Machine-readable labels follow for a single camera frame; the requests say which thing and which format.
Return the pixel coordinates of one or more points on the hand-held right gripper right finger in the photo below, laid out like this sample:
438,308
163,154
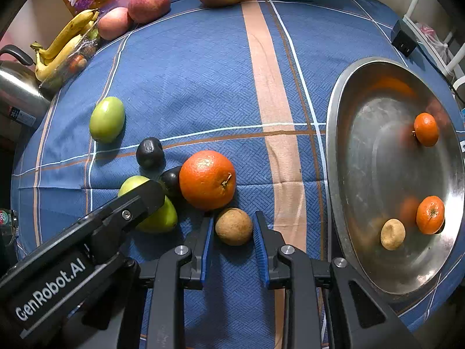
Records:
259,247

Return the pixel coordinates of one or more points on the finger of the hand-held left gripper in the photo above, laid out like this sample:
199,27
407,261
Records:
138,203

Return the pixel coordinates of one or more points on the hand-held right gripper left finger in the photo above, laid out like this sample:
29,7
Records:
207,247

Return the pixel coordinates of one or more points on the green mango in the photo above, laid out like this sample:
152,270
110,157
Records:
160,218

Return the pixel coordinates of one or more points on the brown kiwi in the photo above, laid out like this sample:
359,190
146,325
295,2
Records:
233,226
392,234

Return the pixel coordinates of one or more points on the dark plum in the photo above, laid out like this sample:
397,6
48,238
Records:
150,152
170,181

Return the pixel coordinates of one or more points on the orange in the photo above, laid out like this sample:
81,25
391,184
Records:
426,129
430,214
207,180

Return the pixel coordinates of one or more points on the round green fruit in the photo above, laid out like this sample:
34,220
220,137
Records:
107,119

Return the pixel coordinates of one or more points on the metal bowl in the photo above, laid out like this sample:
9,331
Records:
381,171

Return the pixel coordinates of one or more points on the glass mug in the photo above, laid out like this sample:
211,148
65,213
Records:
5,232

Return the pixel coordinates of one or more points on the blue checked tablecloth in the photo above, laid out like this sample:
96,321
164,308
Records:
218,80

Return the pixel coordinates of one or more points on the clear plastic container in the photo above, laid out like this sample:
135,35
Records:
72,69

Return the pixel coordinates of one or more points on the small tangerine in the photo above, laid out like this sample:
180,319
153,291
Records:
77,64

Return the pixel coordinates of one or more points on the yellow banana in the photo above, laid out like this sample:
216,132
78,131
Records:
72,29
58,60

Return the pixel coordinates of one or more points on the steel thermos kettle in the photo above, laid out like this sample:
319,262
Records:
18,87

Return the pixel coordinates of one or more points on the pale pink apple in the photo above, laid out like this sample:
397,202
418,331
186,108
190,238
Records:
114,23

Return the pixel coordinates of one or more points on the black charger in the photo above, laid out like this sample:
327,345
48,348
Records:
403,38

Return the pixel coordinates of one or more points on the clear plastic bag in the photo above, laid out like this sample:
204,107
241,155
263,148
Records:
432,40

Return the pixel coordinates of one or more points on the white rack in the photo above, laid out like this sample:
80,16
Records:
417,2

